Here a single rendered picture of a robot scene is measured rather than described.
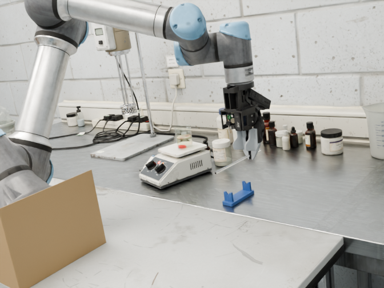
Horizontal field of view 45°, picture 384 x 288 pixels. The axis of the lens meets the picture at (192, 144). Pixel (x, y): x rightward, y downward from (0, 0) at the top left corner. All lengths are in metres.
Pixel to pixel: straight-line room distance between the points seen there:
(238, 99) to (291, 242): 0.39
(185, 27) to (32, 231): 0.54
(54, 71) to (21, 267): 0.52
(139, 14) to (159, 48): 1.03
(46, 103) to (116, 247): 0.42
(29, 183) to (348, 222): 0.70
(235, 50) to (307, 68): 0.60
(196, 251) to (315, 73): 0.91
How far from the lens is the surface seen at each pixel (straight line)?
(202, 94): 2.02
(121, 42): 1.82
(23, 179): 1.07
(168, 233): 1.13
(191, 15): 1.06
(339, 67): 1.69
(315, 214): 1.16
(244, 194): 1.27
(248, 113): 1.21
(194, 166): 1.45
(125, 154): 1.81
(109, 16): 1.14
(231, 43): 1.18
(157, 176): 1.42
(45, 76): 1.28
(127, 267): 1.03
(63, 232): 1.07
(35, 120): 1.26
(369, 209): 1.18
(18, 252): 1.02
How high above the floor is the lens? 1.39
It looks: 16 degrees down
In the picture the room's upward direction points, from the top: 8 degrees counter-clockwise
